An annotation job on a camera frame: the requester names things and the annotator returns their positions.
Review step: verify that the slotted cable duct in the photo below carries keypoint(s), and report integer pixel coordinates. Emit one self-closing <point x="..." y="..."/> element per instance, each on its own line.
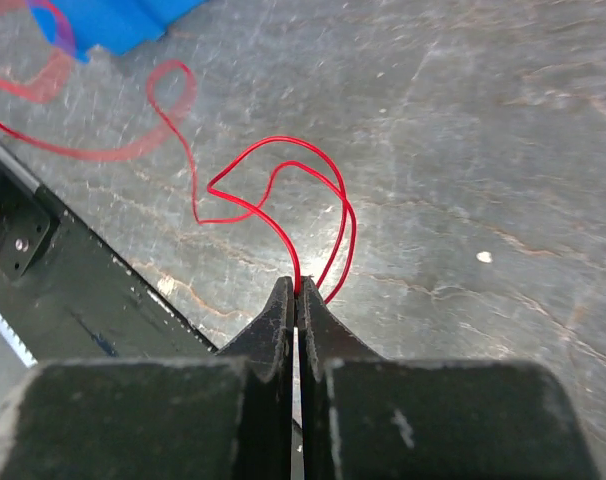
<point x="16" y="344"/>

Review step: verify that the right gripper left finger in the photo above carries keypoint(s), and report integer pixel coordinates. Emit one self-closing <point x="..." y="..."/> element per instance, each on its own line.
<point x="226" y="416"/>

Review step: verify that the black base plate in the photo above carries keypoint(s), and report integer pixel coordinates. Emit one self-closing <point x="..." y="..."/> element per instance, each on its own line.
<point x="65" y="291"/>

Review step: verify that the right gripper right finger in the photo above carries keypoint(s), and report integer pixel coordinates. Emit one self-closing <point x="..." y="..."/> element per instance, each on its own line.
<point x="368" y="417"/>

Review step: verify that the blue plastic bin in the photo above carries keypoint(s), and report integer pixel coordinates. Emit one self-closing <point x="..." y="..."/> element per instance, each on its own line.
<point x="118" y="26"/>

